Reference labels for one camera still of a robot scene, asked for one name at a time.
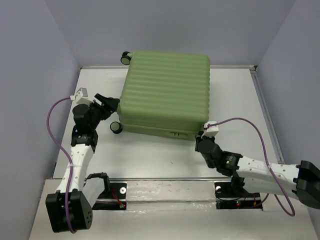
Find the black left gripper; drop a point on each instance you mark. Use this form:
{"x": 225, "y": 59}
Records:
{"x": 111, "y": 105}

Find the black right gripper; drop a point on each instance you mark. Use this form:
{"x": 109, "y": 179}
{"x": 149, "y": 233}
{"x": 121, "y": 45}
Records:
{"x": 198, "y": 139}

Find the green hard-shell suitcase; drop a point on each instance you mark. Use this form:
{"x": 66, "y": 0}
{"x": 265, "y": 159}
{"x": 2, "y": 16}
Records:
{"x": 165, "y": 94}

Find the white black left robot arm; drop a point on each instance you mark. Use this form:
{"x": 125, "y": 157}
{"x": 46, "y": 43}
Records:
{"x": 70, "y": 208}

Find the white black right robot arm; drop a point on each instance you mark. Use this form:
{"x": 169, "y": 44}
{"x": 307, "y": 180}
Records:
{"x": 297, "y": 181}

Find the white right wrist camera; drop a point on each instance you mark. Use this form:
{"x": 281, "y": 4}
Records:
{"x": 210, "y": 129}

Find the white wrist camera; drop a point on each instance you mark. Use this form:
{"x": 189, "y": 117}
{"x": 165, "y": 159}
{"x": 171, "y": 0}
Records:
{"x": 81, "y": 97}
{"x": 210, "y": 129}

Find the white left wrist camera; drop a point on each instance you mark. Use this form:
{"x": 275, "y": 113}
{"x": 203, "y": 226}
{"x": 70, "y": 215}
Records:
{"x": 81, "y": 97}

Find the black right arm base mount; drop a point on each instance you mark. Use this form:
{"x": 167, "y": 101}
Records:
{"x": 231, "y": 195}

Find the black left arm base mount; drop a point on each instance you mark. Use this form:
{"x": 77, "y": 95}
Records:
{"x": 104, "y": 194}

